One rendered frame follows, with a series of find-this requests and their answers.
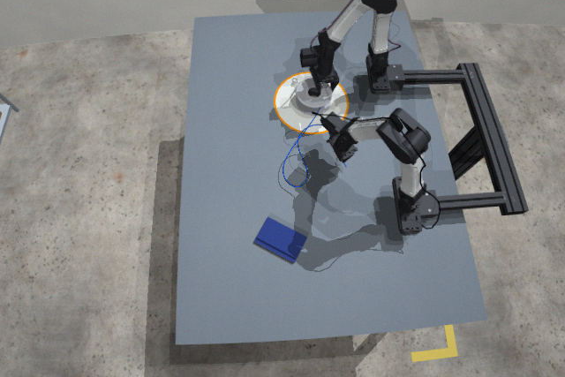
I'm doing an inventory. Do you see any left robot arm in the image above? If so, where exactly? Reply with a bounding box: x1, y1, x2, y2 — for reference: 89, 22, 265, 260
320, 108, 431, 232

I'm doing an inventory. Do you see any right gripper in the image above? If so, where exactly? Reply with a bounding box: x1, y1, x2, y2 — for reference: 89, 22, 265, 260
309, 63, 340, 93

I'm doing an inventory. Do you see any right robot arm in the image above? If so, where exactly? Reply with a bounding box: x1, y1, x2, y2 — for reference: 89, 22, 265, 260
300, 0, 397, 91

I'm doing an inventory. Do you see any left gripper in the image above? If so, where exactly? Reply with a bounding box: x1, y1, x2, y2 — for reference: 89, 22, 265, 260
327, 134, 358, 163

